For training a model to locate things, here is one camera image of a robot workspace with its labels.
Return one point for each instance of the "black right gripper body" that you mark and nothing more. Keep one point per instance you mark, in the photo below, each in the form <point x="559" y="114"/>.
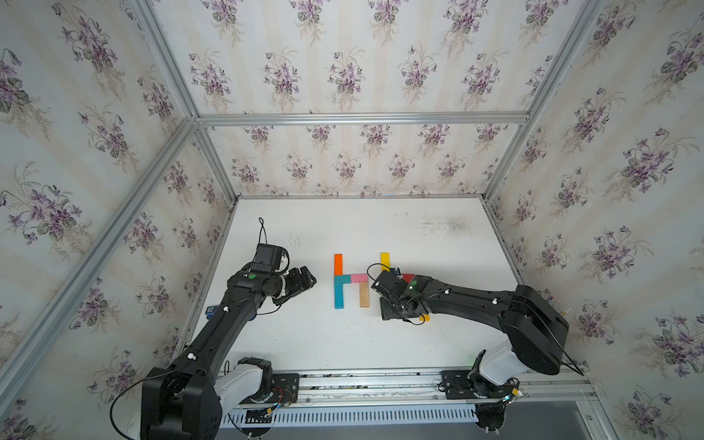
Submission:
<point x="390" y="310"/>

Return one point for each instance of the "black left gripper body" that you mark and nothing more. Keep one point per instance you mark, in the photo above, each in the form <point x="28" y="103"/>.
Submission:
<point x="292" y="286"/>

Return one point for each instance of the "natural beige wooden block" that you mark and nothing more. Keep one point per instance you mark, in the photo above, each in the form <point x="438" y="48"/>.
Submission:
<point x="364" y="295"/>

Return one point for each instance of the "yellow short wooden block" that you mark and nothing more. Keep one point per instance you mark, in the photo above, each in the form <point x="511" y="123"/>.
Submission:
<point x="385" y="261"/>

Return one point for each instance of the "light pink wooden block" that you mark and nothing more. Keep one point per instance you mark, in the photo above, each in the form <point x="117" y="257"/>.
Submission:
<point x="359" y="278"/>

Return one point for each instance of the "orange wooden block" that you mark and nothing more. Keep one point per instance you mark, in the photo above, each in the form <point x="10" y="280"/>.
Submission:
<point x="338" y="265"/>

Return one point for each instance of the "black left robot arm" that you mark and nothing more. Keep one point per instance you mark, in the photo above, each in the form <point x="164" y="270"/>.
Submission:
<point x="187" y="400"/>

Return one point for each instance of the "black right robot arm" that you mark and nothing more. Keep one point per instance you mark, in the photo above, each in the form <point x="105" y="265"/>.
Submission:
<point x="536" y="332"/>

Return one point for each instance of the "blue black small device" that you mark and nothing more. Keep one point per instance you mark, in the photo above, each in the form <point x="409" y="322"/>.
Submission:
<point x="211" y="311"/>

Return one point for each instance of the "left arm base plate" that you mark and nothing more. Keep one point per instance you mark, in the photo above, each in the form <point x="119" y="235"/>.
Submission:
<point x="284" y="390"/>

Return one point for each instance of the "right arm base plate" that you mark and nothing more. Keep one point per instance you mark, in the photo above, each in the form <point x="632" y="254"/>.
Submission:
<point x="466" y="384"/>

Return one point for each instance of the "aluminium mounting rail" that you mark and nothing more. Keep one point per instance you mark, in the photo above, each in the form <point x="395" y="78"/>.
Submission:
<point x="390" y="386"/>

